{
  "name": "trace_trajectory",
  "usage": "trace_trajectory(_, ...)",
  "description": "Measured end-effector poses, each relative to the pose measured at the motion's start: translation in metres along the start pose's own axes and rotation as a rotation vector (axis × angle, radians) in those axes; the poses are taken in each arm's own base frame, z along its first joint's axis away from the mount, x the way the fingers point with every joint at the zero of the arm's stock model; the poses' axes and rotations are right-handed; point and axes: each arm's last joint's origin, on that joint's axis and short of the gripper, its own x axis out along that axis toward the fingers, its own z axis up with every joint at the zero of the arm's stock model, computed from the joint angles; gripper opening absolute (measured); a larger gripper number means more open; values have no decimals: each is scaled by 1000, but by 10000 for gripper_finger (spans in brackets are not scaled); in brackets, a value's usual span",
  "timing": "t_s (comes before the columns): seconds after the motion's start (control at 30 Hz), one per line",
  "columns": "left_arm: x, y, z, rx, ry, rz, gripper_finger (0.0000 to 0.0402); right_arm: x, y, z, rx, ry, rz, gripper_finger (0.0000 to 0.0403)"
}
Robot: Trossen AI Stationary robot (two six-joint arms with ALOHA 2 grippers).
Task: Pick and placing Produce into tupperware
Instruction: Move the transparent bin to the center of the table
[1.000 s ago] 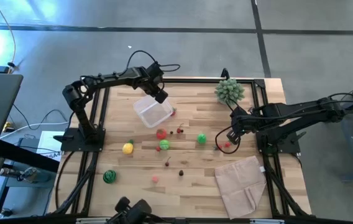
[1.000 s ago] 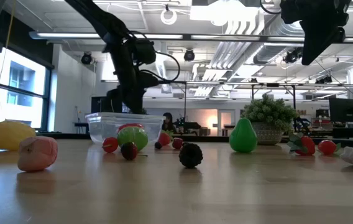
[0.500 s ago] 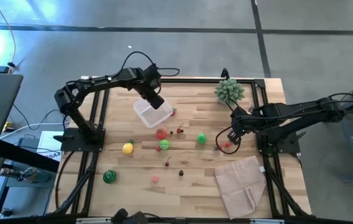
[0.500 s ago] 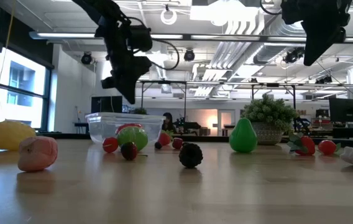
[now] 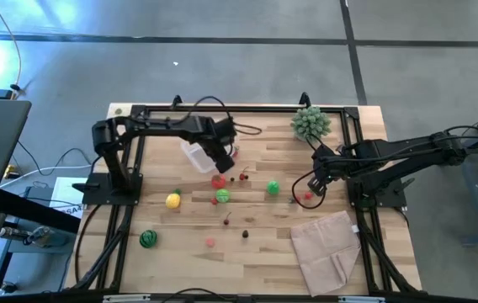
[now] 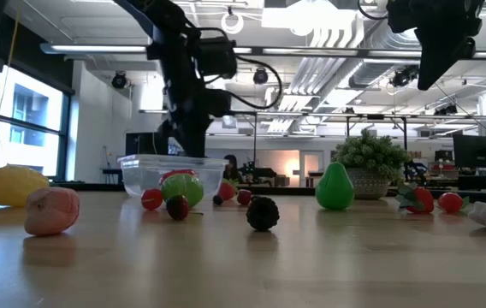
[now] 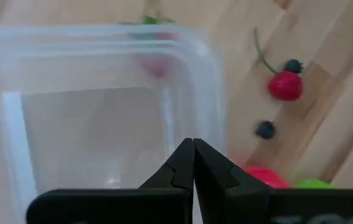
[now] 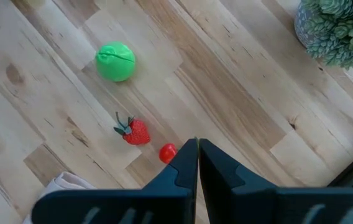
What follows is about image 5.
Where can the red toy tomato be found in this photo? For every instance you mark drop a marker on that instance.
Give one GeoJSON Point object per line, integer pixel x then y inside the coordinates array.
{"type": "Point", "coordinates": [218, 181]}

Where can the dark red toy cherry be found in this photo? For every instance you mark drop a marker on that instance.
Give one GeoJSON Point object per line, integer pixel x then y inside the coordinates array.
{"type": "Point", "coordinates": [226, 220]}

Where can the silver metal bracket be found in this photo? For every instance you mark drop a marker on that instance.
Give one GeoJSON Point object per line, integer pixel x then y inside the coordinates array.
{"type": "Point", "coordinates": [361, 299]}
{"type": "Point", "coordinates": [126, 298]}

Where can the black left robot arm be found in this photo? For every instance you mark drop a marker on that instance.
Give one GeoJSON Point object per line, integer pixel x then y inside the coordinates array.
{"type": "Point", "coordinates": [159, 126]}

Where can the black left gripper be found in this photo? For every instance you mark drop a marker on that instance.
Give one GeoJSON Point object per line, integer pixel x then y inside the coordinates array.
{"type": "Point", "coordinates": [216, 145]}

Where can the yellow toy pineapple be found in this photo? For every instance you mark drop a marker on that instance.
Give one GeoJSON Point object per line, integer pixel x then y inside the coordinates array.
{"type": "Point", "coordinates": [173, 200]}

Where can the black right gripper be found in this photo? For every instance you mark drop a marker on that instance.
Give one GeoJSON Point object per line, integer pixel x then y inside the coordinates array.
{"type": "Point", "coordinates": [327, 162]}

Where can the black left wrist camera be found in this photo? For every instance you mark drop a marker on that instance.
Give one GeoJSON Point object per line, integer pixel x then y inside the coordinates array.
{"type": "Point", "coordinates": [226, 127]}

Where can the red toy cherry with stem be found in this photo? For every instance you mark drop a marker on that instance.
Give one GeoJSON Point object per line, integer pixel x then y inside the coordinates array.
{"type": "Point", "coordinates": [214, 201]}

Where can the beige folded cloth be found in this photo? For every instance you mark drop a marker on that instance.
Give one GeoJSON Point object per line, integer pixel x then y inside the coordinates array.
{"type": "Point", "coordinates": [327, 252]}

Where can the bright green toy vegetable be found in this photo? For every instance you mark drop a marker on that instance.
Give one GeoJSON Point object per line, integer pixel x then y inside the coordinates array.
{"type": "Point", "coordinates": [273, 187]}

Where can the green potted plant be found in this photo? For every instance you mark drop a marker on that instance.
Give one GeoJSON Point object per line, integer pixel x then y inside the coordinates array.
{"type": "Point", "coordinates": [310, 122]}

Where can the silver metal tool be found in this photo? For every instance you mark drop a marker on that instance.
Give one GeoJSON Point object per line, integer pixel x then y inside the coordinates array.
{"type": "Point", "coordinates": [41, 235]}

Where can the dark brown toy berry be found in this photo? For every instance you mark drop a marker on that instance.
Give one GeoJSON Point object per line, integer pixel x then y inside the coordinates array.
{"type": "Point", "coordinates": [245, 233]}

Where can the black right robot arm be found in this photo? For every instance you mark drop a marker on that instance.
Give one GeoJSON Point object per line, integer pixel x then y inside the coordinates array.
{"type": "Point", "coordinates": [390, 153]}

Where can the small black round object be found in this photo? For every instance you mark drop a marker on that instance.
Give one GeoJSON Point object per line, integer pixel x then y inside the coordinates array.
{"type": "Point", "coordinates": [7, 287]}

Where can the red toy strawberry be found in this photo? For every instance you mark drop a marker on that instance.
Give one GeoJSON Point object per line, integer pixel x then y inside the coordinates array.
{"type": "Point", "coordinates": [308, 195]}

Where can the pink toy peach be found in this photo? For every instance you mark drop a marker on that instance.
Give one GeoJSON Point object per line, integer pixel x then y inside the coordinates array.
{"type": "Point", "coordinates": [210, 242]}

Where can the black aluminium table frame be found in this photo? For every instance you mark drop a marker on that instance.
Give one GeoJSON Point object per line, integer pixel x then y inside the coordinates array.
{"type": "Point", "coordinates": [264, 109]}

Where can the clear plastic tupperware container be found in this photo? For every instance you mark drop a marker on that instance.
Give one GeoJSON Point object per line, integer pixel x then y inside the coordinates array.
{"type": "Point", "coordinates": [194, 157]}

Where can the light green toy cabbage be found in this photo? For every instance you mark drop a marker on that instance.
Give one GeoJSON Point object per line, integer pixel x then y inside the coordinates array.
{"type": "Point", "coordinates": [222, 195]}

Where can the striped green toy watermelon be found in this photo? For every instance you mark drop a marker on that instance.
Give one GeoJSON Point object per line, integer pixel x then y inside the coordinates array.
{"type": "Point", "coordinates": [148, 238]}

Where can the white paper box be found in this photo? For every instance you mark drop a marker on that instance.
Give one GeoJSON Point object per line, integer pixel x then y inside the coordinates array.
{"type": "Point", "coordinates": [64, 189]}

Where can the black desk beam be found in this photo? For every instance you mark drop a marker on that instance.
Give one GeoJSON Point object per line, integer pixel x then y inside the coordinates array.
{"type": "Point", "coordinates": [33, 210]}

